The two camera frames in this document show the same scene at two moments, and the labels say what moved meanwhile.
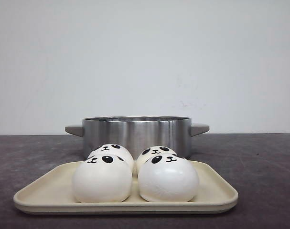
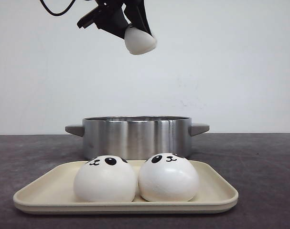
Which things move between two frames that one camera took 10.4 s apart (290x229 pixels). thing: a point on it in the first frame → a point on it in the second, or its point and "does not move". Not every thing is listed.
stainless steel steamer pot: [137, 133] does not move
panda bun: [167, 178] does not move
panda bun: [113, 149] → [138, 42]
